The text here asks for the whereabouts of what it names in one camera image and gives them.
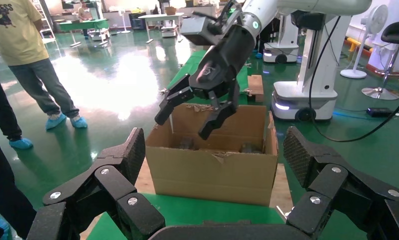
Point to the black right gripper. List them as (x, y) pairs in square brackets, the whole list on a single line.
[(226, 63)]

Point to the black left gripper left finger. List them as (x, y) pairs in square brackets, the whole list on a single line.
[(87, 198)]

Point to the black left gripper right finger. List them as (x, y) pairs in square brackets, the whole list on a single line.
[(322, 179)]

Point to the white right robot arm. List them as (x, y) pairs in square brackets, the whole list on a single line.
[(302, 6)]

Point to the large open cardboard carton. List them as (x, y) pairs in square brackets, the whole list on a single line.
[(202, 175)]

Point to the silver binder clip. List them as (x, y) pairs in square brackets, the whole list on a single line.
[(163, 91)]

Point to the person holding phone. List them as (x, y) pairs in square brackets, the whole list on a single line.
[(4, 192)]

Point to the black power adapter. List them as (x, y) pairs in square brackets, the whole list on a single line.
[(379, 112)]

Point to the distant white table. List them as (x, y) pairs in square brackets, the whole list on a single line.
[(159, 16)]

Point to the white wheeled robot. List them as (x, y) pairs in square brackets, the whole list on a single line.
[(325, 76), (282, 49)]

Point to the green tablecloth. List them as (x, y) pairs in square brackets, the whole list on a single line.
[(186, 212)]

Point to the person in black trousers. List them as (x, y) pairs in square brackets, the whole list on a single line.
[(0, 106)]

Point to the distant green covered table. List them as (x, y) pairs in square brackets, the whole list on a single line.
[(83, 24)]

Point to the black chrome bar stool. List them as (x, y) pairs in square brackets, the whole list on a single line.
[(398, 31)]

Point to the white standing fan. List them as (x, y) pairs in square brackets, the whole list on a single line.
[(376, 18)]

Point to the person in yellow shirt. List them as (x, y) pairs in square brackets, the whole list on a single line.
[(17, 36)]

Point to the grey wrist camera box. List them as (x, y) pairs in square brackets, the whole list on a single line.
[(198, 30)]

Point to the small white pedestal fan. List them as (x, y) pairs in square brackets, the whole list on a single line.
[(124, 20)]

